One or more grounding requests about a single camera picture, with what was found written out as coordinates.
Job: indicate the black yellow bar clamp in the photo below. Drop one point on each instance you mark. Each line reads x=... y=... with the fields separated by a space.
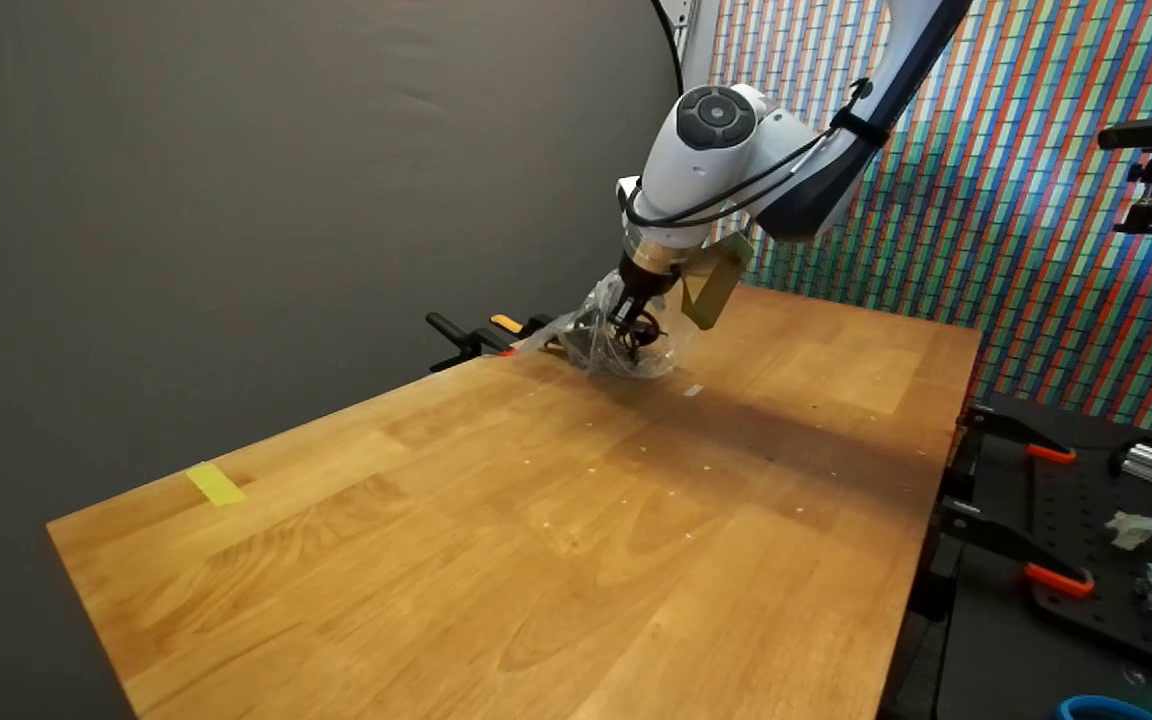
x=498 y=334

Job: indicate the colourful patterned backdrop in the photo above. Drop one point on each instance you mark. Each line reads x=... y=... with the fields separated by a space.
x=999 y=208

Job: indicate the black orange clamp near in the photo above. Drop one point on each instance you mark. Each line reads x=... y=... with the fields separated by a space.
x=1038 y=565

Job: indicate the black pegboard side table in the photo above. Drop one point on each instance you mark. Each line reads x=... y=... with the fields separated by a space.
x=983 y=643

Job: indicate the clear plastic bag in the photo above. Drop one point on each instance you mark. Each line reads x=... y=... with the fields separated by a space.
x=589 y=338

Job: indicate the black orange clamp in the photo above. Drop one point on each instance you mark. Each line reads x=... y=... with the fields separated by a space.
x=1038 y=565
x=1033 y=441

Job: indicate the grey fabric backdrop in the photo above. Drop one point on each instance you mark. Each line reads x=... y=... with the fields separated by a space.
x=223 y=218

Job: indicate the yellow tape strip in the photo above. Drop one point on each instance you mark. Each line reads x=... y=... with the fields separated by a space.
x=214 y=487

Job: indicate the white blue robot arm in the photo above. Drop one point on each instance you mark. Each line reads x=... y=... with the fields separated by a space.
x=730 y=149

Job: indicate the black orange clamp far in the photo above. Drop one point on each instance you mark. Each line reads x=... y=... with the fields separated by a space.
x=1033 y=441

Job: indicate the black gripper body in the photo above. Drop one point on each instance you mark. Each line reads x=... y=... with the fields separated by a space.
x=638 y=290

